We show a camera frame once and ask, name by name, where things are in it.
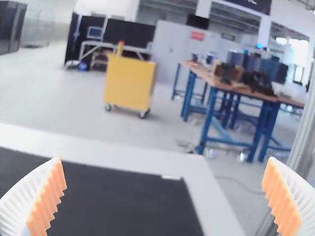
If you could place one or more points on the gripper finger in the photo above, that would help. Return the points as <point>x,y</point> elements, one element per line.
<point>34,201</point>
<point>290,201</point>

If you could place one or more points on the black mat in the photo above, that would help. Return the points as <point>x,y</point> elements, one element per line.
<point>123,201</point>

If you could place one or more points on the yellow wheeled cart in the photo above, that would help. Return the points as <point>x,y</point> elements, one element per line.
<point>128,81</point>

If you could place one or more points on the blue frame workbench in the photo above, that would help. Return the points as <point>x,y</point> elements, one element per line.
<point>210,113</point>
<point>176,81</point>

